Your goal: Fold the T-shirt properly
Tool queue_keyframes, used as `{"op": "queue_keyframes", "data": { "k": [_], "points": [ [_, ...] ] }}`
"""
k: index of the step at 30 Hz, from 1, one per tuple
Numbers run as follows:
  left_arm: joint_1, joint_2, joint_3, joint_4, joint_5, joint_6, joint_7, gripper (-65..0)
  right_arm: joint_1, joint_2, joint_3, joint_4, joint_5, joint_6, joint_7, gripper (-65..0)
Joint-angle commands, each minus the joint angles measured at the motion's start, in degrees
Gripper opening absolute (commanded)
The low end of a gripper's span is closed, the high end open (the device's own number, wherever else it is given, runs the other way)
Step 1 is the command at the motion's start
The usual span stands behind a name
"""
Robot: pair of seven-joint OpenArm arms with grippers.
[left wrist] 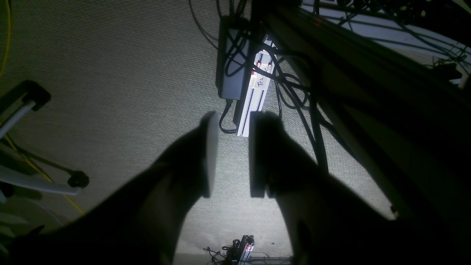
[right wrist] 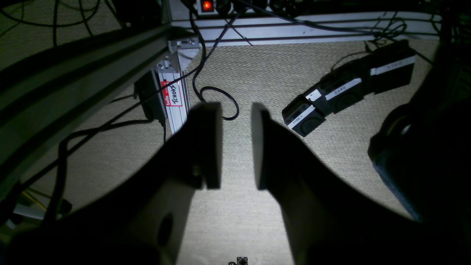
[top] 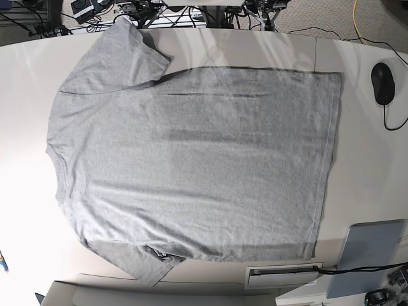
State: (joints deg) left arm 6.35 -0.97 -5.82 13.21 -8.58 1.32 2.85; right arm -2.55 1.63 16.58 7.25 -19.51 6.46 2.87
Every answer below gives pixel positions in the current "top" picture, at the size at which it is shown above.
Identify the grey metal stand post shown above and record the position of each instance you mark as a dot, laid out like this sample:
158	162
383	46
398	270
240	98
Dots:
214	16

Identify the blue orange object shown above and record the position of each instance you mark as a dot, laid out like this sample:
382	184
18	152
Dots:
3	263

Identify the black computer mouse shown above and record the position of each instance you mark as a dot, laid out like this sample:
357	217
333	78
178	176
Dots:
383	84

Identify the grey T-shirt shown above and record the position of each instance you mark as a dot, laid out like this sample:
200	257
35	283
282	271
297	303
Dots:
215	164

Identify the black white device box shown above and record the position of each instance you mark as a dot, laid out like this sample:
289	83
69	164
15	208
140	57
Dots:
83	10

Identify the white table cable slot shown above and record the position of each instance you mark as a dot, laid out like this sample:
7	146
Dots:
280	276

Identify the grey laptop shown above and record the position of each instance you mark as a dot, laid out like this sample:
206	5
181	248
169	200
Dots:
367	244

